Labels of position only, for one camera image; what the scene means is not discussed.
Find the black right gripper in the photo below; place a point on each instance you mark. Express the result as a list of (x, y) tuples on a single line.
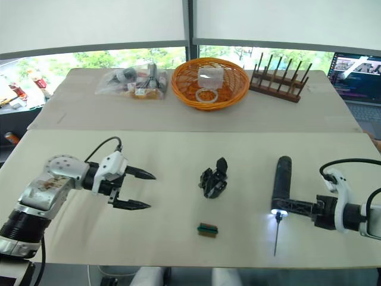
[(326, 213)]

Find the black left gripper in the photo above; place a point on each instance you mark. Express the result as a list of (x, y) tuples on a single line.
[(111, 187)]

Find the black electric screwdriver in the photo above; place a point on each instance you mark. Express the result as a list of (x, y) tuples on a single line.
[(284, 178)]

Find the black gripper body workpiece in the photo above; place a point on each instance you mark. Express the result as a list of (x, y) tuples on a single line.
[(212, 187)]

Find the black ribbed finger piece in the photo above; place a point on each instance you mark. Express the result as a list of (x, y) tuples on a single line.
[(222, 167)]

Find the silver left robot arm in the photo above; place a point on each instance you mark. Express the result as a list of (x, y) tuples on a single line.
[(47, 190)]

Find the person's bare hand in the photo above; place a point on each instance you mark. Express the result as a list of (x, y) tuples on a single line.
[(373, 141)]

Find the grey-brown cardboard sheet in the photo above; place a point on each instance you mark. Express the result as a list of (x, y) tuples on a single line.
[(178, 119)]

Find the small green and brown block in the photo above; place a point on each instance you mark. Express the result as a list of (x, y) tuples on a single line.
[(208, 230)]

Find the white rounded shape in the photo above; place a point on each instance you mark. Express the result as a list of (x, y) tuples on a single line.
[(147, 277)]

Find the yellow snack packet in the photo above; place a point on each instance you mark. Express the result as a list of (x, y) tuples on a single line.
[(144, 93)]

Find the clear plastic bag of items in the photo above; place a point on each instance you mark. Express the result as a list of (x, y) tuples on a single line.
[(116, 86)]

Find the orange woven basket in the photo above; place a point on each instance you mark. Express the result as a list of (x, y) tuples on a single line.
[(184, 95)]

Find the grey metal tool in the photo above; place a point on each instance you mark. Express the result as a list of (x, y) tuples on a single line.
[(153, 74)]

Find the dark wooden peg rack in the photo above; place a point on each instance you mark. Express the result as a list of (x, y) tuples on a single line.
[(274, 89)]

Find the orange drink can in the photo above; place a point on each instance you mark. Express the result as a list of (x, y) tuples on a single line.
[(12, 138)]

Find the clear plastic box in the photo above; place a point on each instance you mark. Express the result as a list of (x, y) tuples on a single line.
[(210, 78)]

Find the black cabinet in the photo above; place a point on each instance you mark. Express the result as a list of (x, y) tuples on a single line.
[(15, 128)]

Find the open laptop computer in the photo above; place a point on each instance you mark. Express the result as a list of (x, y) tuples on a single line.
[(357, 80)]

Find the white box with green edge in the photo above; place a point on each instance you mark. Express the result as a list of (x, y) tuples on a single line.
[(26, 103)]

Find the red and white bottle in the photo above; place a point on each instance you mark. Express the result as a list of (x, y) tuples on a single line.
[(38, 80), (18, 90)]

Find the white roller blind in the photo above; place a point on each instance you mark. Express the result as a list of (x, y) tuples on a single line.
[(89, 24), (282, 21)]

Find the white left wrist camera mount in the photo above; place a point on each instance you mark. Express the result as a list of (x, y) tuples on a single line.
[(113, 164)]

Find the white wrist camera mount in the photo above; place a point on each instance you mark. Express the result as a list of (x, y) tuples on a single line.
[(113, 164), (339, 190)]

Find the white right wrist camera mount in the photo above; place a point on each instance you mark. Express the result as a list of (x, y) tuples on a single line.
[(339, 190)]

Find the grey window frame post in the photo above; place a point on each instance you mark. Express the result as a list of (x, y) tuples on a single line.
[(190, 59)]

